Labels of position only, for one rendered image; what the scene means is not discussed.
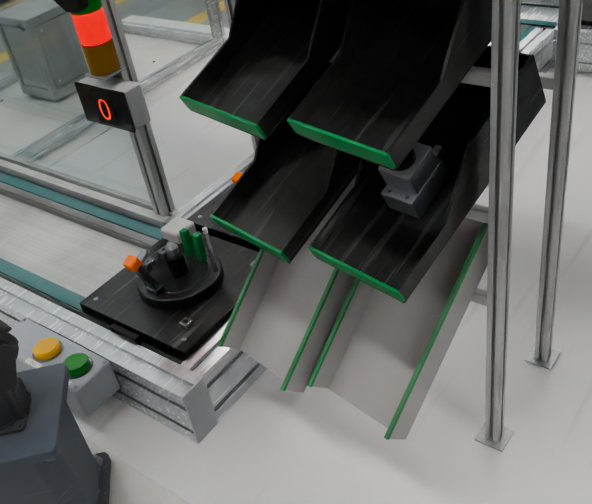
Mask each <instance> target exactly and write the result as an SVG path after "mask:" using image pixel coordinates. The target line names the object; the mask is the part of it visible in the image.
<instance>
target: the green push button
mask: <svg viewBox="0 0 592 504"><path fill-rule="evenodd" d="M63 363H65V364H66V365H67V367H68V369H69V372H70V376H71V377H73V376H78V375H81V374H83V373H84V372H85V371H87V369H88V368H89V367H90V360H89V357H88V356H87V355H86V354H84V353H75V354H72V355H70V356H68V357H67V358H66V359H65V360H64V362H63Z"/></svg>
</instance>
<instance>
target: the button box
mask: <svg viewBox="0 0 592 504"><path fill-rule="evenodd" d="M9 333H10V334H12V335H13V336H14V337H16V338H17V340H18V341H19V343H18V345H19V352H18V357H17V359H16V372H22V371H26V370H31V369H35V368H40V367H44V366H49V365H53V364H58V363H63V362H64V360H65V359H66V358H67V357H68V356H70V355H72V354H75V353H84V354H86V355H87V356H88V357H89V360H90V367H89V368H88V369H87V371H85V372H84V373H83V374H81V375H78V376H73V377H71V376H69V384H68V393H67V401H66V402H67V404H68V406H69V408H71V409H73V410H74V411H76V412H78V413H79V414H81V415H83V416H84V417H89V416H90V415H91V414H92V413H93V412H94V411H95V410H97V409H98V408H99V407H100V406H101V405H102V404H103V403H104V402H105V401H106V400H108V399H109V398H110V397H111V396H112V395H113V394H114V393H115V392H116V391H117V390H119V389H120V385H119V382H118V380H117V377H116V375H115V373H114V370H113V368H112V365H111V363H110V361H108V360H107V359H105V358H103V357H101V356H99V355H97V354H95V353H93V352H91V351H89V350H87V349H85V348H84V347H82V346H80V345H78V344H76V343H74V342H72V341H70V340H68V339H66V338H64V337H62V336H61V335H59V334H57V333H55V332H53V331H51V330H49V329H47V328H45V327H43V326H41V325H40V324H38V323H36V322H34V321H32V320H30V319H28V318H24V319H23V320H21V321H20V322H19V323H17V324H16V325H15V326H13V327H12V330H11V331H9ZM50 337H51V338H56V339H57V340H58V341H59V343H60V345H61V349H60V351H59V352H58V354H56V355H55V356H54V357H52V358H50V359H47V360H39V359H37V358H36V357H35V355H34V353H33V348H34V346H35V345H36V344H37V343H38V342H39V341H40V340H42V339H45V338H50Z"/></svg>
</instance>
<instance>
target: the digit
mask: <svg viewBox="0 0 592 504"><path fill-rule="evenodd" d="M89 91H90V94H91V97H92V100H93V103H94V106H95V109H96V112H97V115H98V118H99V121H100V122H104V123H107V124H111V125H115V126H118V123H117V120H116V117H115V114H114V110H113V107H112V104H111V101H110V98H109V95H108V93H105V92H100V91H96V90H91V89H89Z"/></svg>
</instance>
